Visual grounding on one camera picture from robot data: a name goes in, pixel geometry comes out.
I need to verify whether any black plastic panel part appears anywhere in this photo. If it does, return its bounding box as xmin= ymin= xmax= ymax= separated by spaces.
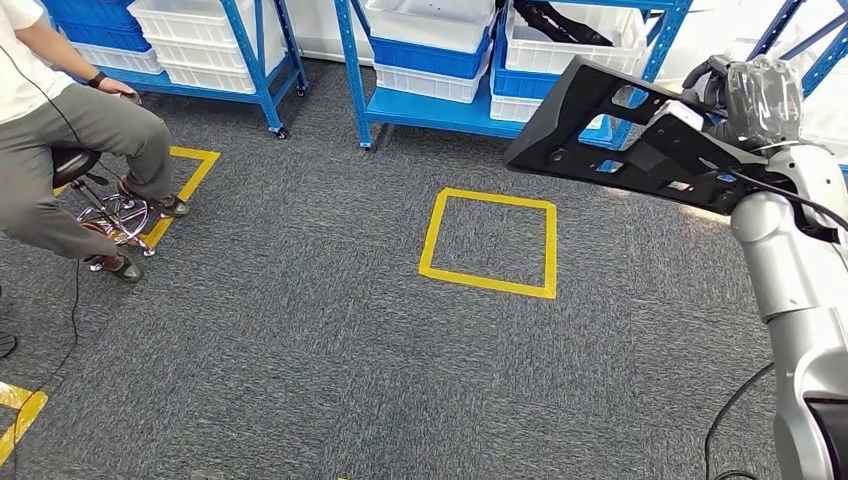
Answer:
xmin=503 ymin=54 xmax=790 ymax=217
xmin=511 ymin=0 xmax=615 ymax=49

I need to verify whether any black hanging tether cable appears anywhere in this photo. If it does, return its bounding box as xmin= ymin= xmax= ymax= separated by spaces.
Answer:
xmin=703 ymin=362 xmax=776 ymax=480

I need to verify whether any black chrome swivel stool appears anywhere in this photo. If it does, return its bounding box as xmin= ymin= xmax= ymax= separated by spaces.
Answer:
xmin=51 ymin=146 xmax=160 ymax=274

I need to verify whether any person's hand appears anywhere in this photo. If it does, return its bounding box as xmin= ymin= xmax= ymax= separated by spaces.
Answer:
xmin=97 ymin=76 xmax=142 ymax=106

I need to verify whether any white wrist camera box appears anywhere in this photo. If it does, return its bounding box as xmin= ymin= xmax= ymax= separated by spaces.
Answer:
xmin=645 ymin=99 xmax=705 ymax=132

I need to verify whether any thin black floor cable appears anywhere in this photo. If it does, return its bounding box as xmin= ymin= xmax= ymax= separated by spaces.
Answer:
xmin=9 ymin=258 xmax=82 ymax=480

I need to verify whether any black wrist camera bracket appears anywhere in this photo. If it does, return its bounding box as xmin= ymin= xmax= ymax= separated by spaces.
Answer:
xmin=625 ymin=112 xmax=770 ymax=177

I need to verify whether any blue steel shelf rack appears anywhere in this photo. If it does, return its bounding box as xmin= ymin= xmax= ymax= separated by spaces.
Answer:
xmin=39 ymin=0 xmax=309 ymax=140
xmin=333 ymin=0 xmax=848 ymax=150

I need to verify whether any yellow floor tape square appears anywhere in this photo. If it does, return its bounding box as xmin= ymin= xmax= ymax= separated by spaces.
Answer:
xmin=0 ymin=382 xmax=50 ymax=466

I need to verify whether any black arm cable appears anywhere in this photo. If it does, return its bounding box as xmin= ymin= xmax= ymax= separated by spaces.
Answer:
xmin=725 ymin=168 xmax=848 ymax=233

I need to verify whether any person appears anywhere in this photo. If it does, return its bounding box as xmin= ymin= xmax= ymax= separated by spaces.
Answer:
xmin=0 ymin=0 xmax=191 ymax=285

